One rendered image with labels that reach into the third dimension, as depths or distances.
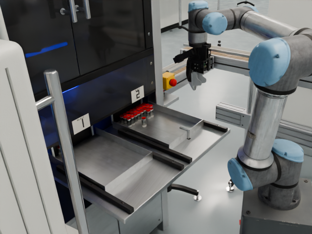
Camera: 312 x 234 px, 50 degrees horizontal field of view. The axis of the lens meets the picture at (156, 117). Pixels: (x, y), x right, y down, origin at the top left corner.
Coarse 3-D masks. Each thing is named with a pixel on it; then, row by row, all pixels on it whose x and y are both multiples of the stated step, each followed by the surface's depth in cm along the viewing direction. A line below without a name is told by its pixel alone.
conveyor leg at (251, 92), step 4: (248, 76) 220; (252, 84) 224; (248, 88) 227; (252, 88) 225; (248, 92) 228; (252, 92) 226; (248, 96) 229; (252, 96) 227; (248, 100) 230; (252, 100) 229; (248, 104) 231; (252, 104) 231; (248, 108) 233; (252, 108) 232; (248, 112) 234; (244, 132) 245; (244, 136) 245; (244, 140) 246
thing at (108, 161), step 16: (96, 128) 154; (80, 144) 148; (96, 144) 148; (112, 144) 147; (128, 144) 143; (80, 160) 138; (96, 160) 137; (112, 160) 137; (128, 160) 136; (144, 160) 132; (96, 176) 128; (112, 176) 128; (128, 176) 127
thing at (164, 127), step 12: (156, 108) 173; (168, 108) 168; (156, 120) 164; (168, 120) 164; (180, 120) 163; (192, 120) 160; (132, 132) 152; (144, 132) 155; (156, 132) 154; (168, 132) 154; (180, 132) 153; (192, 132) 151; (168, 144) 139
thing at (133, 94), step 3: (141, 87) 159; (135, 90) 157; (141, 90) 160; (132, 93) 156; (135, 93) 157; (141, 93) 161; (132, 96) 156; (135, 96) 158; (138, 96) 160; (141, 96) 161; (132, 99) 157; (135, 99) 158; (138, 99) 160; (132, 102) 157
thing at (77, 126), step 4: (84, 116) 136; (88, 116) 138; (76, 120) 134; (80, 120) 135; (84, 120) 137; (88, 120) 139; (72, 124) 133; (76, 124) 134; (80, 124) 136; (84, 124) 138; (88, 124) 139; (76, 128) 135; (80, 128) 137; (84, 128) 138; (76, 132) 135
